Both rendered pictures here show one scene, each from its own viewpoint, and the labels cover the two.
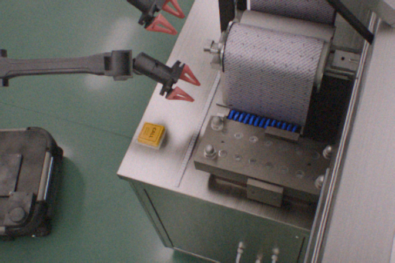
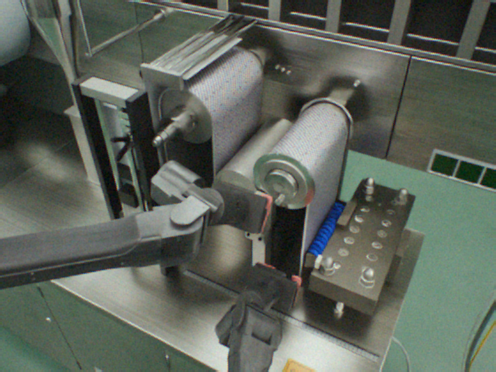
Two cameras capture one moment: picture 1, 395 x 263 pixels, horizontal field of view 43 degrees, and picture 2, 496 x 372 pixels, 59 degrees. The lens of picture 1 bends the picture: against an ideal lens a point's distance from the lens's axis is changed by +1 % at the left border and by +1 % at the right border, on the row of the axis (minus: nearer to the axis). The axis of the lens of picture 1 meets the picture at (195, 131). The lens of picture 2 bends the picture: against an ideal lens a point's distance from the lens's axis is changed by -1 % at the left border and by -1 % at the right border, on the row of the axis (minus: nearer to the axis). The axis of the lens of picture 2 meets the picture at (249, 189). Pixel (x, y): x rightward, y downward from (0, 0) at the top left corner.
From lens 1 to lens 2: 1.19 m
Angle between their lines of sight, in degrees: 55
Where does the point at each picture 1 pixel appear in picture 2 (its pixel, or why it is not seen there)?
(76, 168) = not seen: outside the picture
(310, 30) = (274, 129)
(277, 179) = (398, 229)
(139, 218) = not seen: outside the picture
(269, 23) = (254, 153)
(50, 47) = not seen: outside the picture
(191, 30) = (131, 307)
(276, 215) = (409, 264)
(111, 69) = (269, 336)
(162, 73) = (275, 283)
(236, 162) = (378, 259)
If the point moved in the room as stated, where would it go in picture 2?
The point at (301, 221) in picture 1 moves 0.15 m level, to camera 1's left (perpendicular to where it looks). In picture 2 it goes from (414, 246) to (430, 290)
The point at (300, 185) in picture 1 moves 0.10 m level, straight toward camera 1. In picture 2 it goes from (403, 214) to (441, 225)
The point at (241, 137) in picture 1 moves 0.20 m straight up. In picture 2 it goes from (344, 251) to (358, 190)
